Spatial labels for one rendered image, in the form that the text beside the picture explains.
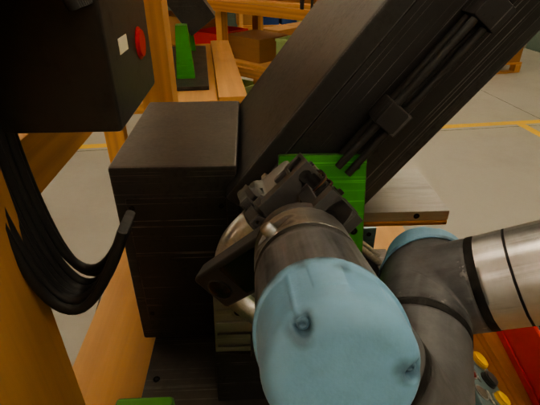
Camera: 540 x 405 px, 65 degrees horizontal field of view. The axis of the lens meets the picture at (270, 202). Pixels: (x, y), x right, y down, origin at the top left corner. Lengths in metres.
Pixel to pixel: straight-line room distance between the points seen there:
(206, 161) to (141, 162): 0.09
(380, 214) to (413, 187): 0.11
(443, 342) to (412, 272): 0.07
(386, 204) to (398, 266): 0.38
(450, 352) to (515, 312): 0.07
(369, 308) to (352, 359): 0.02
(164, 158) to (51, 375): 0.30
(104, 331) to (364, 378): 0.73
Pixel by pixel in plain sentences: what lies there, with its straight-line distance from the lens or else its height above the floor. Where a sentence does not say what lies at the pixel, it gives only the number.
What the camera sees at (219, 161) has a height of 1.24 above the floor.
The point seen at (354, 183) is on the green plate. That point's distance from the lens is 0.57.
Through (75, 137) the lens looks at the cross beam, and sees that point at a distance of 0.85.
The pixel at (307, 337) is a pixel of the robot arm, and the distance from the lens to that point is 0.19.
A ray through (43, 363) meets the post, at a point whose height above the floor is 1.12.
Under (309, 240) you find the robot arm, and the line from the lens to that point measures 0.25.
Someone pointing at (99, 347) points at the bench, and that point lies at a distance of 0.87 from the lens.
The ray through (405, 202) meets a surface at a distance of 0.76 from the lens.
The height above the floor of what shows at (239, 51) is 0.79.
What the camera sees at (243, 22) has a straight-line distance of 8.89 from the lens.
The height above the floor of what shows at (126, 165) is 1.24.
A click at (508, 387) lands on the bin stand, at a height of 0.78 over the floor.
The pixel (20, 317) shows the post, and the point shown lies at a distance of 0.49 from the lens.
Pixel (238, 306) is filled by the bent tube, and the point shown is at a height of 1.10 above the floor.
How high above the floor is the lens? 1.50
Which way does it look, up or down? 31 degrees down
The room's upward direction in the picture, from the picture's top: straight up
